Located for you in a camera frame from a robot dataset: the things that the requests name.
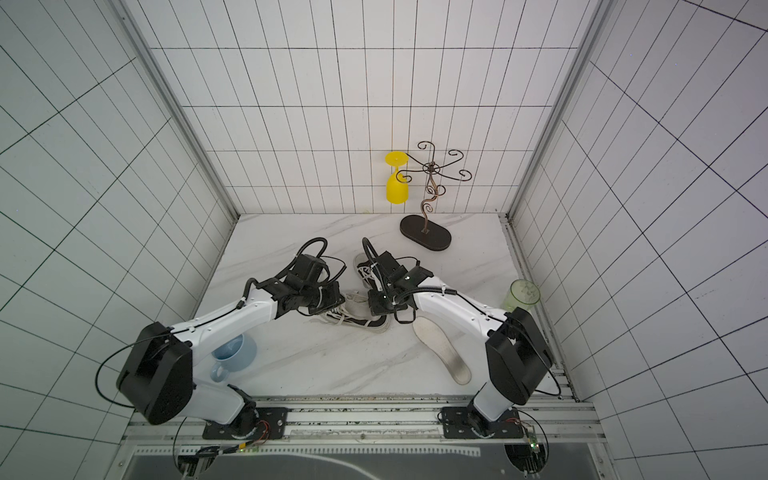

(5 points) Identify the black white sneaker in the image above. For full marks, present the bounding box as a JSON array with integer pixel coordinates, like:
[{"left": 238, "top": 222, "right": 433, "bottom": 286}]
[
  {"left": 353, "top": 252, "right": 382, "bottom": 291},
  {"left": 318, "top": 290, "right": 390, "bottom": 333}
]

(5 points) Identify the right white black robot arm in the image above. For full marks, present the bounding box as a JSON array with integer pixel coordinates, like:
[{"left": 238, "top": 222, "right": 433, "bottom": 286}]
[{"left": 355, "top": 248, "right": 563, "bottom": 423}]

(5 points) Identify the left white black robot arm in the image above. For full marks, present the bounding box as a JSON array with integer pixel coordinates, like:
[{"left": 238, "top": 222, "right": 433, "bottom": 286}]
[{"left": 116, "top": 254, "right": 345, "bottom": 425}]

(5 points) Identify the right white insole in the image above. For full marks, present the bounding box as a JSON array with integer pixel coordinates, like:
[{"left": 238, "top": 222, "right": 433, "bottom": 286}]
[{"left": 412, "top": 317, "right": 472, "bottom": 385}]

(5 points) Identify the black metal glass rack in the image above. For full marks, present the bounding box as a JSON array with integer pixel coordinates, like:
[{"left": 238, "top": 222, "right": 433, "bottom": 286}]
[{"left": 399, "top": 140, "right": 473, "bottom": 251}]

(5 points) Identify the light blue ceramic mug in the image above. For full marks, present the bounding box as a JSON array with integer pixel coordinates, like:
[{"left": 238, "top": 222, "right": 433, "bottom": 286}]
[{"left": 210, "top": 334, "right": 257, "bottom": 383}]

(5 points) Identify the yellow plastic wine glass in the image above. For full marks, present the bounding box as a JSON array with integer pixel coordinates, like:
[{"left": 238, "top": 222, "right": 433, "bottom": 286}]
[{"left": 385, "top": 151, "right": 409, "bottom": 205}]

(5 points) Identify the green transparent plastic cup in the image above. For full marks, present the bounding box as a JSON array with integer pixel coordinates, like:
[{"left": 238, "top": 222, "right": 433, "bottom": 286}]
[{"left": 501, "top": 279, "right": 541, "bottom": 312}]

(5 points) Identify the aluminium rail frame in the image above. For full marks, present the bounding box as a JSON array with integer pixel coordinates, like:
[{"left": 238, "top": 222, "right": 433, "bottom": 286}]
[{"left": 124, "top": 371, "right": 606, "bottom": 456}]

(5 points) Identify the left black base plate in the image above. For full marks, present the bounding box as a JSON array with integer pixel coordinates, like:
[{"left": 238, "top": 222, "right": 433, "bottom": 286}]
[{"left": 202, "top": 407, "right": 289, "bottom": 442}]

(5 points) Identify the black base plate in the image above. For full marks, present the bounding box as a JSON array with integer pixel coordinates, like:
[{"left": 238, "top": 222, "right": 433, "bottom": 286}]
[
  {"left": 437, "top": 407, "right": 526, "bottom": 440},
  {"left": 202, "top": 407, "right": 289, "bottom": 442}
]

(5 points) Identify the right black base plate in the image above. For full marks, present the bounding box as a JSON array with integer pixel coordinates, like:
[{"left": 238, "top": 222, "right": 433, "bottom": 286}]
[{"left": 437, "top": 407, "right": 526, "bottom": 440}]

